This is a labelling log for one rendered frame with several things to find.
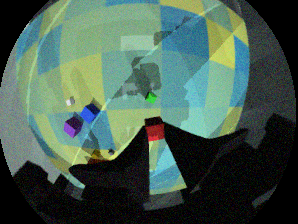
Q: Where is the purple cube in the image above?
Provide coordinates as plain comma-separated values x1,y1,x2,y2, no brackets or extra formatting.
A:
64,116,84,139

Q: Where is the blue cube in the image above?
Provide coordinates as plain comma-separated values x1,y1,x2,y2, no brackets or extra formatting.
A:
81,104,101,123

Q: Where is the red block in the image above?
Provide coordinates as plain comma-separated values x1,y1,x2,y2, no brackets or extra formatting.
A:
145,117,165,141

